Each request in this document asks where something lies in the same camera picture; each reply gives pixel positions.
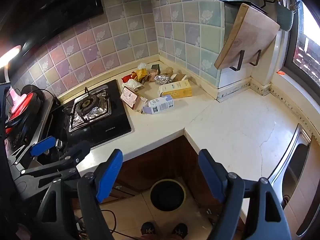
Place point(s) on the wooden cutting board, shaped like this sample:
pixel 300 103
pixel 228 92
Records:
pixel 247 35

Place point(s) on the person's right shoe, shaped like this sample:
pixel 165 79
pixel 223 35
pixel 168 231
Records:
pixel 180 230

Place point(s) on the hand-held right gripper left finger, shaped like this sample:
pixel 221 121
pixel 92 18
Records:
pixel 110 177

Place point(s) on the gas burner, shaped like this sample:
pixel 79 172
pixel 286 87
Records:
pixel 86 105

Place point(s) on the black range hood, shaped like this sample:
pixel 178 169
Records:
pixel 62 5

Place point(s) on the red and black appliance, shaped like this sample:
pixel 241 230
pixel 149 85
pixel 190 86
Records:
pixel 27 105

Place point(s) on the black glass gas stove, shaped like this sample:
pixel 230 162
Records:
pixel 117 120

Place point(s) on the crumpled foil ball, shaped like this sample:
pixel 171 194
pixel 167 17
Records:
pixel 162 79

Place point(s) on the beige sponge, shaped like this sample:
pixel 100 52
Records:
pixel 170 70

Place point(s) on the brown paper cup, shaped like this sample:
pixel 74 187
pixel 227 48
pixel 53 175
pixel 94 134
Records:
pixel 180 77

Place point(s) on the person's left shoe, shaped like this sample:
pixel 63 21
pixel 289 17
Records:
pixel 148 230

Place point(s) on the person's shoe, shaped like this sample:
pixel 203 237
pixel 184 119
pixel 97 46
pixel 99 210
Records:
pixel 180 230
pixel 148 230

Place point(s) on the brown label packet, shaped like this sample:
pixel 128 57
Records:
pixel 128 97

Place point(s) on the yellow cardboard box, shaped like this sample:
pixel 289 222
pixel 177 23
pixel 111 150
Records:
pixel 178 90

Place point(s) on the clear plastic wrap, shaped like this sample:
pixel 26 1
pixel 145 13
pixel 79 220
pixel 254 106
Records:
pixel 141 66

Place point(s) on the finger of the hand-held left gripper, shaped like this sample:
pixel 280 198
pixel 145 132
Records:
pixel 42 146
pixel 75 152

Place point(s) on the green-topped brown carton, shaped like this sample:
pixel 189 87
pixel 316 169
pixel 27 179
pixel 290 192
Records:
pixel 155 68

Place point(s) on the crumpled white paper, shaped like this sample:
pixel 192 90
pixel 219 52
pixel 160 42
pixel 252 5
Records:
pixel 133 83

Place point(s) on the yellow snack packet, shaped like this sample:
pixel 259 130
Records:
pixel 140 74

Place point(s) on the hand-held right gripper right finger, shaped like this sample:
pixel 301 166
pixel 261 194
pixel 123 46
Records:
pixel 212 177

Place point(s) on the red packet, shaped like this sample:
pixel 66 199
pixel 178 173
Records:
pixel 127 78

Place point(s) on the aluminium foil burner liner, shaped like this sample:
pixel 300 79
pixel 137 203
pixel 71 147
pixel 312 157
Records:
pixel 102 111

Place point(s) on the pink plastic tool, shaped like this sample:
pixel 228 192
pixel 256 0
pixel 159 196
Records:
pixel 16 97

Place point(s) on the white and purple carton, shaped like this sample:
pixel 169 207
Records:
pixel 162 104

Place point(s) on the steel sink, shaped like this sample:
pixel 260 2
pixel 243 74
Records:
pixel 292 170

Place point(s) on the window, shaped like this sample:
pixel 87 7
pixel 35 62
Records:
pixel 307 42

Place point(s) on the round dark trash bin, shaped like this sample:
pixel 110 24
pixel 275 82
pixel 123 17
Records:
pixel 167 195

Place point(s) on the green hanging kitchen tool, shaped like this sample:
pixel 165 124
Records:
pixel 286 17

